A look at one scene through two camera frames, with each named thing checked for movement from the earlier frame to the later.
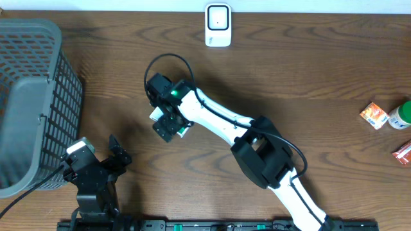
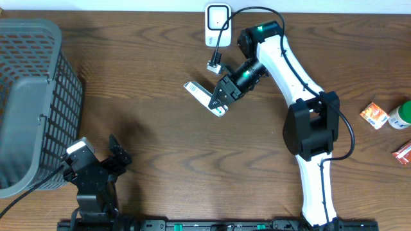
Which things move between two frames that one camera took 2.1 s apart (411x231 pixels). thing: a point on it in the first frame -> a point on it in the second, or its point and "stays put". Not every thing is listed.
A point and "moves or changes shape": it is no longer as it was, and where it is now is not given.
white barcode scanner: (218, 25) stays put
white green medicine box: (157, 113) moves or changes shape
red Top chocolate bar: (403, 153) stays put
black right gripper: (169, 128) -> (227, 85)
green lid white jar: (399, 118) stays put
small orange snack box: (374, 115) stays put
